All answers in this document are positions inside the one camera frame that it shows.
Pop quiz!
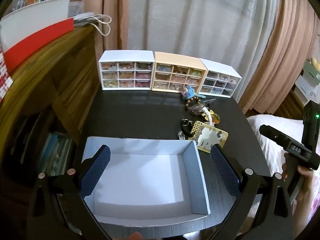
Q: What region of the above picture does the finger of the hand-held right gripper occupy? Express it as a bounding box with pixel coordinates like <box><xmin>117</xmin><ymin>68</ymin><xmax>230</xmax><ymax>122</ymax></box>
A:
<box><xmin>259</xmin><ymin>124</ymin><xmax>304</xmax><ymax>158</ymax></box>

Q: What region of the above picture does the yellow checkered name card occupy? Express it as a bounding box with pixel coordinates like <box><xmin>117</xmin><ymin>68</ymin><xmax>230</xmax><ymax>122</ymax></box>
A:
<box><xmin>186</xmin><ymin>121</ymin><xmax>229</xmax><ymax>152</ymax></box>

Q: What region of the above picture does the white figure toy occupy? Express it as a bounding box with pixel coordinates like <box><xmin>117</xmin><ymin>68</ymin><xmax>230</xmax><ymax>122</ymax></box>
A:
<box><xmin>201</xmin><ymin>106</ymin><xmax>213</xmax><ymax>126</ymax></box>

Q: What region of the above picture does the blue and yellow plush keychain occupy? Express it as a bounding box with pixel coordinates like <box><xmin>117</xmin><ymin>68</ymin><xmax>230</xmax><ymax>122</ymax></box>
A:
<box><xmin>182</xmin><ymin>85</ymin><xmax>201</xmax><ymax>98</ymax></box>

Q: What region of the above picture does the pale blue cardboard box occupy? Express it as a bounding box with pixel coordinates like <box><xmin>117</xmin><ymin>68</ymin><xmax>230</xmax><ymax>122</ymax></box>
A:
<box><xmin>81</xmin><ymin>136</ymin><xmax>209</xmax><ymax>227</ymax></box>

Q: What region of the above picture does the stack of cardboard boxes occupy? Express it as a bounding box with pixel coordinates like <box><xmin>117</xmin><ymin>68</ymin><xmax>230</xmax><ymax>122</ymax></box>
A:
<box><xmin>294</xmin><ymin>60</ymin><xmax>320</xmax><ymax>105</ymax></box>

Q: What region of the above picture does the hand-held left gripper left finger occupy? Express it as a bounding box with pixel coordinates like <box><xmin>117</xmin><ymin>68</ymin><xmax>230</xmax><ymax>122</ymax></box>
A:
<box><xmin>26</xmin><ymin>144</ymin><xmax>111</xmax><ymax>240</ymax></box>

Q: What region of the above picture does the person's left hand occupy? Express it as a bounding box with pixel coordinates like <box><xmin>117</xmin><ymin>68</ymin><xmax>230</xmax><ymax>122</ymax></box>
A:
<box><xmin>125</xmin><ymin>231</ymin><xmax>143</xmax><ymax>240</ymax></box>

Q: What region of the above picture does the wooden dresser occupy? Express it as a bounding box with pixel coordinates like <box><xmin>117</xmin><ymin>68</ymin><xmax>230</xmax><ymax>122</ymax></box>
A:
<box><xmin>0</xmin><ymin>22</ymin><xmax>102</xmax><ymax>160</ymax></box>

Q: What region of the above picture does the brown bead bracelet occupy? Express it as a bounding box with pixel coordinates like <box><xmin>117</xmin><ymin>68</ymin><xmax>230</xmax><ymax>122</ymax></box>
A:
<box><xmin>185</xmin><ymin>95</ymin><xmax>204</xmax><ymax>111</ymax></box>

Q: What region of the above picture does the person's right hand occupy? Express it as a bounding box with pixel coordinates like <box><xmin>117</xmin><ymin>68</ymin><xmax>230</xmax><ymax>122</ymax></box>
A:
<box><xmin>282</xmin><ymin>153</ymin><xmax>315</xmax><ymax>200</ymax></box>

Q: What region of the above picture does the paper bag with rope handles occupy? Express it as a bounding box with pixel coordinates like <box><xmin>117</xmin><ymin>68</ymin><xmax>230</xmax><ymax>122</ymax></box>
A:
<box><xmin>68</xmin><ymin>1</ymin><xmax>112</xmax><ymax>36</ymax></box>

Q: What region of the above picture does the white organizer with dark beads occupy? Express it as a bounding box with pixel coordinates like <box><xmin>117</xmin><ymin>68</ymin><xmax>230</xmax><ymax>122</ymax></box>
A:
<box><xmin>199</xmin><ymin>58</ymin><xmax>242</xmax><ymax>98</ymax></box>

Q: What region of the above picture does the black carabiner keychain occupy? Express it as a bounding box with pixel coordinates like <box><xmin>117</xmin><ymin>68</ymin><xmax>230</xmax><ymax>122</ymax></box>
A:
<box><xmin>180</xmin><ymin>119</ymin><xmax>193</xmax><ymax>133</ymax></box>

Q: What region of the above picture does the beige nine-drawer bead organizer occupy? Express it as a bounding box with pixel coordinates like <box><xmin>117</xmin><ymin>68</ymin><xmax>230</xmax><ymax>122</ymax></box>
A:
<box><xmin>152</xmin><ymin>51</ymin><xmax>207</xmax><ymax>92</ymax></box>

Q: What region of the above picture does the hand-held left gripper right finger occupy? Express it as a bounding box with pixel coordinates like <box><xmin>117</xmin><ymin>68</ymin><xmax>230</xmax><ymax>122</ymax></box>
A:
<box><xmin>210</xmin><ymin>144</ymin><xmax>294</xmax><ymax>240</ymax></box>

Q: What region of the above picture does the red checkered box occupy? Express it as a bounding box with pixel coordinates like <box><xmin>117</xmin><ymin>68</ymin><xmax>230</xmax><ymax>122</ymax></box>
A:
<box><xmin>0</xmin><ymin>49</ymin><xmax>13</xmax><ymax>98</ymax></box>

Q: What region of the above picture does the white nine-drawer bead organizer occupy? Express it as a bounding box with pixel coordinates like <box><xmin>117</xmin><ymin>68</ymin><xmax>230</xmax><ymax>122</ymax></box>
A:
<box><xmin>98</xmin><ymin>50</ymin><xmax>155</xmax><ymax>91</ymax></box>

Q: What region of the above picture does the pink curtain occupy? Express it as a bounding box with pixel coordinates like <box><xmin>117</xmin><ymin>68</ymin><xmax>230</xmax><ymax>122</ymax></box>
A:
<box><xmin>77</xmin><ymin>0</ymin><xmax>131</xmax><ymax>53</ymax></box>
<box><xmin>237</xmin><ymin>0</ymin><xmax>320</xmax><ymax>115</ymax></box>

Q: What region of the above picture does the white sheer curtain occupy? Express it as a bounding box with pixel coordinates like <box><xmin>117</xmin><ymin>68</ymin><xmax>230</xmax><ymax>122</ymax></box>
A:
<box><xmin>127</xmin><ymin>0</ymin><xmax>284</xmax><ymax>64</ymax></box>

